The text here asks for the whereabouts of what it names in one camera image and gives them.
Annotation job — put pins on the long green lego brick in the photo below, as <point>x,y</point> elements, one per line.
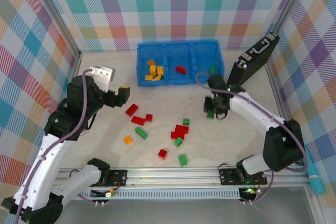
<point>210,115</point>

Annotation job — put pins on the yellow lego brick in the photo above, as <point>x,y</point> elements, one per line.
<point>157,77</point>
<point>125,86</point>
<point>159,70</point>

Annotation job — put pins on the small green lego brick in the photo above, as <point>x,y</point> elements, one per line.
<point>186,122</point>
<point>178,142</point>

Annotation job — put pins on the long red lego brick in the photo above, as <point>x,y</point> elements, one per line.
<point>139,120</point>

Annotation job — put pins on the small red lego brick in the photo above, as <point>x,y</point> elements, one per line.
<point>162,154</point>
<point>148,117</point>

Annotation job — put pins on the blue three-compartment bin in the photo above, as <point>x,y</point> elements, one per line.
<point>181,53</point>

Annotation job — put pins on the small power connector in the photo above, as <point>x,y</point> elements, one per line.
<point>110,193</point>
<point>249,190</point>

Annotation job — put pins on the aluminium side rail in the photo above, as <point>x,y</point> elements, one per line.
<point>75,66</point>
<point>273,85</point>

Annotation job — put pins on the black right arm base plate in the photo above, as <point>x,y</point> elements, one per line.
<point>228,176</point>

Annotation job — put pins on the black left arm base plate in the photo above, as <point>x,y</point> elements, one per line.
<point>119,177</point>

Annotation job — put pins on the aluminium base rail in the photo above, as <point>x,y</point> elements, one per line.
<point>170,179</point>

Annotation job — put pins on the aluminium frame post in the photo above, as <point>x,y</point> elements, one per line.
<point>289,1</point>
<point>59,14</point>

